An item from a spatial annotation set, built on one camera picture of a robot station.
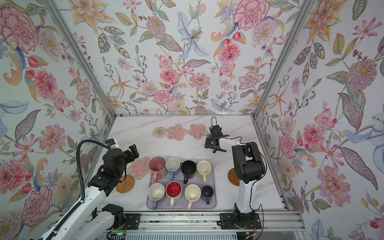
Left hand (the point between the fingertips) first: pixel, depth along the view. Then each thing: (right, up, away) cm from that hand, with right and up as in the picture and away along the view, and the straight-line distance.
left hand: (131, 148), depth 80 cm
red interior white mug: (+22, -23, +2) cm, 32 cm away
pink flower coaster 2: (+21, +8, +31) cm, 38 cm away
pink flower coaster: (+37, +9, +31) cm, 49 cm away
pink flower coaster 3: (-1, -14, +14) cm, 20 cm away
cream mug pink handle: (+33, -24, 0) cm, 41 cm away
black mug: (+30, -12, +4) cm, 33 cm away
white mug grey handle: (+13, -25, +2) cm, 28 cm away
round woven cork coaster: (-5, -22, +5) cm, 23 cm away
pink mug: (+12, -11, +8) cm, 18 cm away
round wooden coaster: (+56, -18, +9) cm, 60 cm away
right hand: (+48, 0, +23) cm, 53 cm away
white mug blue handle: (+21, -12, +8) cm, 25 cm away
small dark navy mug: (+41, -25, +2) cm, 48 cm away
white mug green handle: (+39, -12, +5) cm, 41 cm away
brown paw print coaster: (+45, +5, +27) cm, 53 cm away
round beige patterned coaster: (+8, +8, +30) cm, 32 cm away
